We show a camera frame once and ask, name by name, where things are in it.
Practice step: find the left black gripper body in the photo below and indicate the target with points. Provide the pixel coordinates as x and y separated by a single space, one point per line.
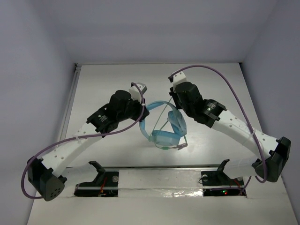
139 108

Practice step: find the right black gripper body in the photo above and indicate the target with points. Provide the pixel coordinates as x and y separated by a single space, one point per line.
178 103

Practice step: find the light blue headphones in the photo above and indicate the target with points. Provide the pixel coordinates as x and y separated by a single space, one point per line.
172 134

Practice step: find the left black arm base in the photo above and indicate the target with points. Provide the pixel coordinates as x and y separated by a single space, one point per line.
105 183

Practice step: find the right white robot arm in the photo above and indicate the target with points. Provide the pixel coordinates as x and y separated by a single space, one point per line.
270 153

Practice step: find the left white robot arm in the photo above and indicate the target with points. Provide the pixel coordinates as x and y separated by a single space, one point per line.
43 177

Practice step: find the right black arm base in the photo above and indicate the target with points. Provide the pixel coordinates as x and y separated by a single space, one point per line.
216 183

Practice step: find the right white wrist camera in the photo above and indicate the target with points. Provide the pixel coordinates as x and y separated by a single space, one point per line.
177 79

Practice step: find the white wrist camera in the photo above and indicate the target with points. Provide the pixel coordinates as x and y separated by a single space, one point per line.
177 79
135 90

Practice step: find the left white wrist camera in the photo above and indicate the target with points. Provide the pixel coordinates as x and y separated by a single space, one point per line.
135 90

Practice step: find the aluminium side rail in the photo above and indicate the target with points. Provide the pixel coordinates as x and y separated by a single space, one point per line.
69 105

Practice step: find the silver taped rail cover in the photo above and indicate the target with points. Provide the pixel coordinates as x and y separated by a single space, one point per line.
159 183

